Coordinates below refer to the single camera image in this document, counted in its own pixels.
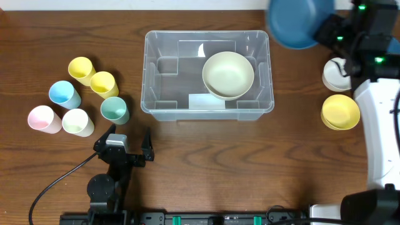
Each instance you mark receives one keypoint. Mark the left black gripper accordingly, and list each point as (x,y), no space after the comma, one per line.
(124,157)

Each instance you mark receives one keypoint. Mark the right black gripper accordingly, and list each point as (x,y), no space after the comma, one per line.
(327,34)

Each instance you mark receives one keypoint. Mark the white small bowl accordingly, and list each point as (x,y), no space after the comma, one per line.
(335,77)

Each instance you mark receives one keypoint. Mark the dark blue bowl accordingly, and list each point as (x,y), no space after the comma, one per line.
(293,23)
(394,46)

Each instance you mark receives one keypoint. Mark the yellow small bowl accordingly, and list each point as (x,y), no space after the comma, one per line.
(340,112)

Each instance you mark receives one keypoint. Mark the large beige bowl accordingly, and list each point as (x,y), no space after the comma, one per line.
(228,75)

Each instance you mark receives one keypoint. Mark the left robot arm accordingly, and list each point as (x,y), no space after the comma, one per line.
(107,192)

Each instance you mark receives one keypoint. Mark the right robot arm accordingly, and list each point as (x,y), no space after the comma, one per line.
(375,89)

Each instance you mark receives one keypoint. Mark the clear plastic storage container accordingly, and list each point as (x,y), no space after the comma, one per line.
(172,70)

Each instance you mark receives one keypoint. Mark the mint green cup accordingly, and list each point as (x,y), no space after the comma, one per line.
(115,110)

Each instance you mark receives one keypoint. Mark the cream white cup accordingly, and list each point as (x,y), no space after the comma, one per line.
(77,122)

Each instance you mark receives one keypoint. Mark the yellow cup front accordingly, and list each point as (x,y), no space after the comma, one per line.
(104,84)

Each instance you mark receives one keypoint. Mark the yellow cup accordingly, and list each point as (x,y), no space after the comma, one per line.
(81,69)
(104,84)

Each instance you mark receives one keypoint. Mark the light blue cup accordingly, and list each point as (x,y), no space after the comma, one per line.
(64,94)

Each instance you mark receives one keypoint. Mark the pink cup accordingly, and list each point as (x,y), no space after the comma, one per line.
(43,118)

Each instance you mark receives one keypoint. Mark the yellow cup rear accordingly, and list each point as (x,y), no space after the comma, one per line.
(81,69)

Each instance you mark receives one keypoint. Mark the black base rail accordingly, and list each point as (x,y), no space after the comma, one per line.
(274,214)

